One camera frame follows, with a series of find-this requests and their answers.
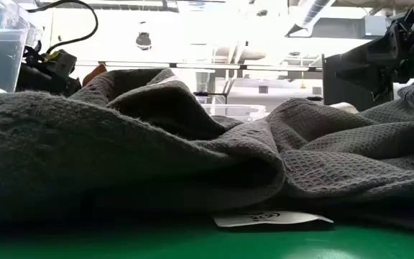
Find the ceiling strip light row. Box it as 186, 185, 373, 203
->
75, 60, 323, 72

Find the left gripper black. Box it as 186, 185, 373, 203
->
15, 46, 83, 97

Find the large dark ceiling dome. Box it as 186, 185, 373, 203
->
136, 31, 153, 50

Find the silver ventilation duct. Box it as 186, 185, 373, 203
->
285, 0, 334, 39

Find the dark grey waffle towel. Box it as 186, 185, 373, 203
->
0, 68, 414, 237

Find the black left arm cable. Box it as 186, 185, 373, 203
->
27, 0, 99, 55

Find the black partition panel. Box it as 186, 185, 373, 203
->
321, 53, 395, 112

